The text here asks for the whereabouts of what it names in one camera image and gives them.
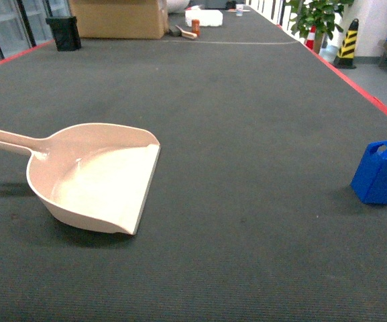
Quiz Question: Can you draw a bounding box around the black trash bin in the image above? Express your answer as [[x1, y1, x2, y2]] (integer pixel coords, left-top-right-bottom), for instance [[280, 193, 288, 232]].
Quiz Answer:
[[46, 16, 81, 52]]

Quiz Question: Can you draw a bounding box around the beige plastic dustpan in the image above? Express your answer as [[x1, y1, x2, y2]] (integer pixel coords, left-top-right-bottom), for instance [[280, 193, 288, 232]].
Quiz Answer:
[[0, 123, 160, 235]]

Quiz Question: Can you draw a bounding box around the orange can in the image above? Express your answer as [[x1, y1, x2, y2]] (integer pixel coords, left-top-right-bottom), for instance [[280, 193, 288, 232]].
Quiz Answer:
[[191, 19, 201, 36]]

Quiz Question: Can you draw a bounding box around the red white traffic cone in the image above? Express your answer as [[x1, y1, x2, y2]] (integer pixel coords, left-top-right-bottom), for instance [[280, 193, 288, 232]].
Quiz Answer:
[[305, 25, 316, 50]]

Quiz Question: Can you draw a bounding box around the large cardboard box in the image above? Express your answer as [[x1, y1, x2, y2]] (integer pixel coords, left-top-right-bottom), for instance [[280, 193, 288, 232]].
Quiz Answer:
[[69, 0, 168, 40]]

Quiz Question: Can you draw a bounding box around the wooden handled brush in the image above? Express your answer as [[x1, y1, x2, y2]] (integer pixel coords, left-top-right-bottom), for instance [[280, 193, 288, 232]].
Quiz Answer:
[[168, 25, 198, 40]]

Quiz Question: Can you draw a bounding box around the green potted plant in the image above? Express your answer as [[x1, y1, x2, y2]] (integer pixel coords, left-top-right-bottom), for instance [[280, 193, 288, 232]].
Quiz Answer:
[[284, 0, 354, 54]]

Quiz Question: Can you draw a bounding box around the white foam box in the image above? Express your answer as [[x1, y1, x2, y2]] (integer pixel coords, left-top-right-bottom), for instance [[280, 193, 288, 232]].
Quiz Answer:
[[184, 10, 223, 27]]

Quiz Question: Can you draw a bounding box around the yellow black traffic cone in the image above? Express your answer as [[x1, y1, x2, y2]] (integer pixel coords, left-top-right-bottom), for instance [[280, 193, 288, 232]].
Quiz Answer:
[[333, 18, 359, 69]]

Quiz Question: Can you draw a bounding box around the paper cup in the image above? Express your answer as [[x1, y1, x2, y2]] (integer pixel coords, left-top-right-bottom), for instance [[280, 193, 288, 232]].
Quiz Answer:
[[235, 4, 244, 17]]

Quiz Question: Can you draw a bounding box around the blue plastic part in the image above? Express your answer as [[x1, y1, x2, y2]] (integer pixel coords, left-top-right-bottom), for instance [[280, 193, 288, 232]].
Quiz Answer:
[[350, 140, 387, 205]]

